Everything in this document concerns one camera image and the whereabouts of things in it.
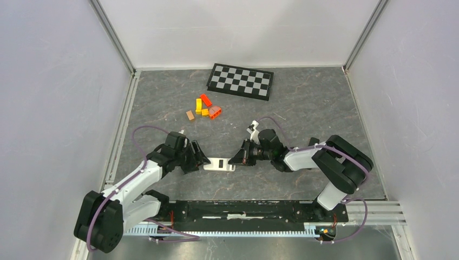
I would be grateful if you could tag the grey slotted cable duct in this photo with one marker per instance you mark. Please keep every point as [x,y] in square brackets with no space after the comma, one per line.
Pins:
[150,229]

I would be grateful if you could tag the brown cylinder block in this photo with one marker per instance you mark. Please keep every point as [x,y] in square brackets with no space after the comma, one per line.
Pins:
[190,115]

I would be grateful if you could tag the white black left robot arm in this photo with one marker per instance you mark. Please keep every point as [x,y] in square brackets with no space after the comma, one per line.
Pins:
[105,216]

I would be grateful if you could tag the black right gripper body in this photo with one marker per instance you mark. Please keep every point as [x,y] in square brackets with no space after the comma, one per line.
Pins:
[251,153]

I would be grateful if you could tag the black white checkerboard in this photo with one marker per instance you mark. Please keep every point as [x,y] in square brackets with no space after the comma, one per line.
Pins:
[240,81]

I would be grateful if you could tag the yellow toy block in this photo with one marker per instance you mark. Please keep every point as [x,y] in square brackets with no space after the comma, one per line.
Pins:
[198,108]

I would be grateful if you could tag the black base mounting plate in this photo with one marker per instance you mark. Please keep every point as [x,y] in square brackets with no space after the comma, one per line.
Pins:
[247,215]

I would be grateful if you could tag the orange toy block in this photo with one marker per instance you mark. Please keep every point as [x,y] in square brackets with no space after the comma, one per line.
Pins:
[214,112]

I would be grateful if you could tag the aluminium frame rail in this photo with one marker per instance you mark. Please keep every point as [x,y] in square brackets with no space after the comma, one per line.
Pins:
[378,212]

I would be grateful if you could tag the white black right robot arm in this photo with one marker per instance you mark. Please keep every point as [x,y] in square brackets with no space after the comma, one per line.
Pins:
[345,166]

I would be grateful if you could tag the red toy block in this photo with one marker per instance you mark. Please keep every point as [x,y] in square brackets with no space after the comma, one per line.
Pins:
[204,98]

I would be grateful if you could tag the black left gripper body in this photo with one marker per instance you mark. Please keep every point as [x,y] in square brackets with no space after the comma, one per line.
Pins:
[191,161]

